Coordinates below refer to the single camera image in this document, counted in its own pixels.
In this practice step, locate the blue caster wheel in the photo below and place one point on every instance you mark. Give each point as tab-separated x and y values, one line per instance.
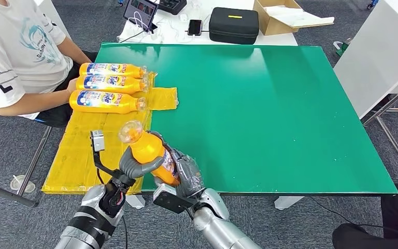
372	3

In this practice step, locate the metal table frame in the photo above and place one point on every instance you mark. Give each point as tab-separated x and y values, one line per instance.
391	100

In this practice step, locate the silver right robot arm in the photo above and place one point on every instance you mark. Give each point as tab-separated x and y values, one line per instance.
216	230

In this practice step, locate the white sheet in box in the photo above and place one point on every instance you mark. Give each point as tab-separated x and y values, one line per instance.
296	15

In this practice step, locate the yellow taped cardboard mat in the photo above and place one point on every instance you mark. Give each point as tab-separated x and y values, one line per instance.
82	154

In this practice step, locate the white table foot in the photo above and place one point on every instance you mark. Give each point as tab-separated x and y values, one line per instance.
137	202
287	202

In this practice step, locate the brown cardboard box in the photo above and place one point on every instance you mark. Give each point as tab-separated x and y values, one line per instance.
272	24

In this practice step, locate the white table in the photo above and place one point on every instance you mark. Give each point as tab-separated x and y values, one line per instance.
279	40

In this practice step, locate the black smartphone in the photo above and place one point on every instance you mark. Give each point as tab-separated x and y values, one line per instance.
195	27

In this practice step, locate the green table board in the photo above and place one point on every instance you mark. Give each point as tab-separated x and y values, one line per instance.
288	103

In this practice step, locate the orange detergent bottle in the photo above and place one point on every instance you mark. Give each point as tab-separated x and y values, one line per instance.
130	85
123	103
130	70
147	149

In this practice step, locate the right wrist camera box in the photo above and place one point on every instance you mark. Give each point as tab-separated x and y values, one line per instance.
171	201

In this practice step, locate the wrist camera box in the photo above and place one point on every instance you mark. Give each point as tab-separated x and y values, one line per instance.
97	141
171	201

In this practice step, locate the black controller device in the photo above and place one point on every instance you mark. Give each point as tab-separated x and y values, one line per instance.
173	6

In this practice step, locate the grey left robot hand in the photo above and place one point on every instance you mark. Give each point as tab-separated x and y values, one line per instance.
135	168

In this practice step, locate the green and white object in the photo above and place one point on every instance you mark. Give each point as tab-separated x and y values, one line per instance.
340	50

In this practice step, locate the black zip case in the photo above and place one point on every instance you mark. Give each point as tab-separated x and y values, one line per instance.
234	26

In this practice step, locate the metal chair frame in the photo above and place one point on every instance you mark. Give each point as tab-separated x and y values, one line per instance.
32	161

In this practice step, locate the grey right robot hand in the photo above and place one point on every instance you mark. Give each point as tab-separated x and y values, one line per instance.
188	175

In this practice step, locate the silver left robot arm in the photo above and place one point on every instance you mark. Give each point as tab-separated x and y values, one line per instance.
92	220

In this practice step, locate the clear plastic cup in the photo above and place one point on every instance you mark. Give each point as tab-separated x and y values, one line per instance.
23	184

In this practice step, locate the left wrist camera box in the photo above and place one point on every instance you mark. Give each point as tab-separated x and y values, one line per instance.
97	141

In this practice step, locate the black tablet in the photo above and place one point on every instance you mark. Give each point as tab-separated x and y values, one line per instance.
140	12

